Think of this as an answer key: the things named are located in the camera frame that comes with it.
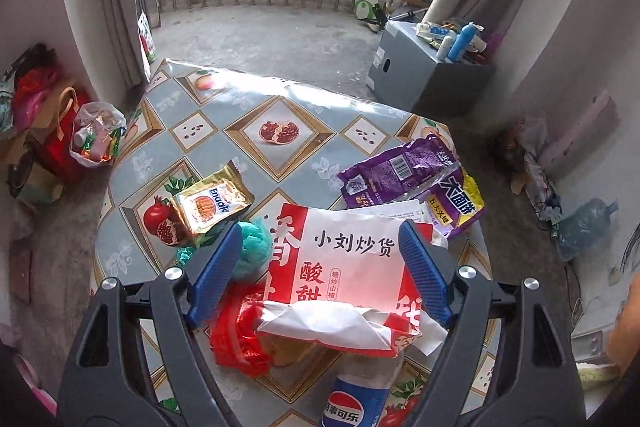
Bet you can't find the red plastic wrapper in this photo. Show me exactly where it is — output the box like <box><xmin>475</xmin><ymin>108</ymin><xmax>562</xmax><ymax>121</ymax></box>
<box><xmin>209</xmin><ymin>282</ymin><xmax>272</xmax><ymax>378</ymax></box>

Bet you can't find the gold Enaak snack bag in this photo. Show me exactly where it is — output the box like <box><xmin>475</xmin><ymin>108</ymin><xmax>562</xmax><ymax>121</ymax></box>
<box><xmin>172</xmin><ymin>161</ymin><xmax>255</xmax><ymax>236</ymax></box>

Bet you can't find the large water jug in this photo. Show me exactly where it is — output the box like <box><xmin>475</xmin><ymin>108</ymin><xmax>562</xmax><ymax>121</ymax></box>
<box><xmin>554</xmin><ymin>197</ymin><xmax>618</xmax><ymax>262</ymax></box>

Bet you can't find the person's right hand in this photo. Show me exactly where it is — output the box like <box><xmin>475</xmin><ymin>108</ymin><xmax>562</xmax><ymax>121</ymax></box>
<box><xmin>606</xmin><ymin>275</ymin><xmax>640</xmax><ymax>374</ymax></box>

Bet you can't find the teal green plastic bag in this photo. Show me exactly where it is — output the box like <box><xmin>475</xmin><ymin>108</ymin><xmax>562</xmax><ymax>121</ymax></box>
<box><xmin>176</xmin><ymin>218</ymin><xmax>272</xmax><ymax>283</ymax></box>

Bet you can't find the white bag of snacks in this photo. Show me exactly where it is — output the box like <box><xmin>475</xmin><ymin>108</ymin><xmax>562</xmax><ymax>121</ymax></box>
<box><xmin>70</xmin><ymin>102</ymin><xmax>127</xmax><ymax>168</ymax></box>

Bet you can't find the clear Pepsi plastic bottle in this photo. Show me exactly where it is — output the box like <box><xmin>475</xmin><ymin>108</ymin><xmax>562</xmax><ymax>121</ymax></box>
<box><xmin>319</xmin><ymin>353</ymin><xmax>404</xmax><ymax>427</ymax></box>

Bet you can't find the grey cabinet box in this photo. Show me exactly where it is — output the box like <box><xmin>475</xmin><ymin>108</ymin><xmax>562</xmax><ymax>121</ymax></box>
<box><xmin>366</xmin><ymin>22</ymin><xmax>494</xmax><ymax>118</ymax></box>

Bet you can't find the pink rolled mat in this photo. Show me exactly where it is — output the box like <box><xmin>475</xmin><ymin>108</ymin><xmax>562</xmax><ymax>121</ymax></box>
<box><xmin>538</xmin><ymin>90</ymin><xmax>620</xmax><ymax>173</ymax></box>

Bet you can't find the blue spray bottle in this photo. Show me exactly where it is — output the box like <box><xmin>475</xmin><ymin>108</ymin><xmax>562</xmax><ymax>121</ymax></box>
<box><xmin>447</xmin><ymin>22</ymin><xmax>484</xmax><ymax>62</ymax></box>

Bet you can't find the purple yellow snack bag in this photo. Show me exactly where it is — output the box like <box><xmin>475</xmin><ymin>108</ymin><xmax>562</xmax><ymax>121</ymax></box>
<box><xmin>337</xmin><ymin>134</ymin><xmax>485</xmax><ymax>237</ymax></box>

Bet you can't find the fruit pattern tablecloth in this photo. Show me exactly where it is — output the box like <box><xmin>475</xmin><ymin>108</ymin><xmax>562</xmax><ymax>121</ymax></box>
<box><xmin>89</xmin><ymin>57</ymin><xmax>501</xmax><ymax>427</ymax></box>

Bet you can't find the red white snack bag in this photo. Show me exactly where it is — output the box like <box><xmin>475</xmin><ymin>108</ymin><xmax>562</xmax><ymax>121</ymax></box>
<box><xmin>257</xmin><ymin>202</ymin><xmax>447</xmax><ymax>357</ymax></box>

